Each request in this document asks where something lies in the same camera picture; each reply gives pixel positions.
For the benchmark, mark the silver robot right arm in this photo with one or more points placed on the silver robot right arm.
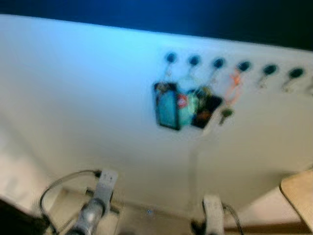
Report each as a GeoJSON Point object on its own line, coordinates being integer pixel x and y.
{"type": "Point", "coordinates": [198, 229]}

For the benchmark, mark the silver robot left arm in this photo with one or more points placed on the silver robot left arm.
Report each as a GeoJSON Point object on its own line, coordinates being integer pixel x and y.
{"type": "Point", "coordinates": [90, 213]}

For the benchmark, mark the light wooden table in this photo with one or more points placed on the light wooden table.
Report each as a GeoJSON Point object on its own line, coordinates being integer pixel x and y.
{"type": "Point", "coordinates": [301, 196]}

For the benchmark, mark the white key tag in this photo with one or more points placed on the white key tag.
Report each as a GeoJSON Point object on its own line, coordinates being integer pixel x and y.
{"type": "Point", "coordinates": [210, 126]}

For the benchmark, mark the black key fob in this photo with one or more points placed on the black key fob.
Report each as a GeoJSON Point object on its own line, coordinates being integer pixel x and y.
{"type": "Point", "coordinates": [208, 107]}

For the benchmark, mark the black robot torso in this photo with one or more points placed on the black robot torso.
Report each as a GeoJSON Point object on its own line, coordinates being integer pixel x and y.
{"type": "Point", "coordinates": [14, 220]}

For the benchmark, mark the black wall hook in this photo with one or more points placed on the black wall hook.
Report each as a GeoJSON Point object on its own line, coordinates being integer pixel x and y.
{"type": "Point", "coordinates": [269, 69]}
{"type": "Point", "coordinates": [243, 65]}
{"type": "Point", "coordinates": [194, 60]}
{"type": "Point", "coordinates": [170, 58]}
{"type": "Point", "coordinates": [218, 63]}
{"type": "Point", "coordinates": [295, 73]}

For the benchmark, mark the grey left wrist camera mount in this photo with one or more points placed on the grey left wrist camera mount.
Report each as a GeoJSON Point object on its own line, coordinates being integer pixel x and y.
{"type": "Point", "coordinates": [107, 182]}

